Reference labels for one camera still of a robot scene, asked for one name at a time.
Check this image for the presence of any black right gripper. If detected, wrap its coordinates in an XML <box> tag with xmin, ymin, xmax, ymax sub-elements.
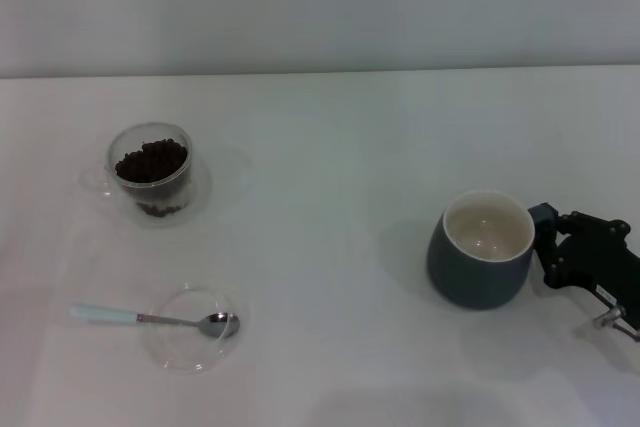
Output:
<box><xmin>530</xmin><ymin>209</ymin><xmax>640</xmax><ymax>317</ymax></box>

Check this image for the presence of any clear glass lid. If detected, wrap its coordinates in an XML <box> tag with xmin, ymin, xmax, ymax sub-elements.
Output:
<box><xmin>143</xmin><ymin>282</ymin><xmax>247</xmax><ymax>376</ymax></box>

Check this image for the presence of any dark teal ceramic mug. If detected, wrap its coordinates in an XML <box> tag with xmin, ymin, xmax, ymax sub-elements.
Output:
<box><xmin>426</xmin><ymin>189</ymin><xmax>557</xmax><ymax>311</ymax></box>

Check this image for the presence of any coffee beans pile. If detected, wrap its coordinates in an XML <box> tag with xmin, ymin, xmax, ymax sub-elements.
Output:
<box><xmin>114</xmin><ymin>138</ymin><xmax>190</xmax><ymax>219</ymax></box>

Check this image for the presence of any blue-handled metal spoon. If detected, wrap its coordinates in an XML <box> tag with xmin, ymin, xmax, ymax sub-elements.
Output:
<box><xmin>68</xmin><ymin>301</ymin><xmax>242</xmax><ymax>340</ymax></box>

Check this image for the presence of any double-walled glass cup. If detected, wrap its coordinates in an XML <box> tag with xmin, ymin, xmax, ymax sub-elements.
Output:
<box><xmin>79</xmin><ymin>120</ymin><xmax>212</xmax><ymax>230</ymax></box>

